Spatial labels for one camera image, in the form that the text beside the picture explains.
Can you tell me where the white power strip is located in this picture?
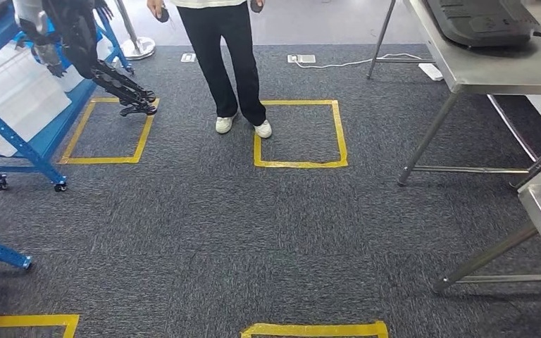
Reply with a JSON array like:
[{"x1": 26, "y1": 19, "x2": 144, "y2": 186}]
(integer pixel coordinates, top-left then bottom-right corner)
[{"x1": 418, "y1": 62, "x2": 444, "y2": 82}]

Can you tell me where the black humanoid robot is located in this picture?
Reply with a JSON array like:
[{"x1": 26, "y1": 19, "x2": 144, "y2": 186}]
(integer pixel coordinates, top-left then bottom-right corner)
[{"x1": 13, "y1": 0, "x2": 158, "y2": 118}]

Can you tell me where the white floor cable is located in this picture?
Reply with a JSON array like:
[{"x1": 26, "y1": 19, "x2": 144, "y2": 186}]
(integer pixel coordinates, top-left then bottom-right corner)
[{"x1": 291, "y1": 52, "x2": 425, "y2": 70}]

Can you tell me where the chrome stanchion with round base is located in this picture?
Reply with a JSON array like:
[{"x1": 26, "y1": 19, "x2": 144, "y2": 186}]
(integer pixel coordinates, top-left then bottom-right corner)
[{"x1": 113, "y1": 0, "x2": 156, "y2": 61}]

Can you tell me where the person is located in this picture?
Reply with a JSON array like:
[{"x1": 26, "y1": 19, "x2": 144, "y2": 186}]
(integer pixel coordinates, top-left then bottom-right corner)
[{"x1": 147, "y1": 0, "x2": 274, "y2": 140}]

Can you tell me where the black car trim part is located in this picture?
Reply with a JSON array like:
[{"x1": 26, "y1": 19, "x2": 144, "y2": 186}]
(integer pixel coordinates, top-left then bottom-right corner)
[{"x1": 421, "y1": 0, "x2": 541, "y2": 49}]

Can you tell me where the large translucent storage bin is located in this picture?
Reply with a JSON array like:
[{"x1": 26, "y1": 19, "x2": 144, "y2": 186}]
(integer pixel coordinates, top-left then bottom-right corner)
[{"x1": 0, "y1": 39, "x2": 73, "y2": 157}]

